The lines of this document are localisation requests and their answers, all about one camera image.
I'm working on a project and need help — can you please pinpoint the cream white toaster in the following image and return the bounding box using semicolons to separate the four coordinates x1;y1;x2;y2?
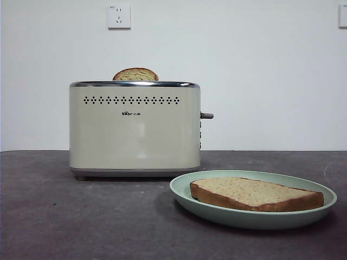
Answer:
69;80;214;181

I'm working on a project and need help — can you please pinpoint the brown toast bread slice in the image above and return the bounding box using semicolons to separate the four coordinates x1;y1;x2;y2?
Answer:
189;177;324;212
112;67;159;81

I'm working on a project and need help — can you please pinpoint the white wall socket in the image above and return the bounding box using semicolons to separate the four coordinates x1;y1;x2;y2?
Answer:
338;4;347;29
107;4;132;30

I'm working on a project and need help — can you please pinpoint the pale green round plate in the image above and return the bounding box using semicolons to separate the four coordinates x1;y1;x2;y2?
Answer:
169;170;338;231

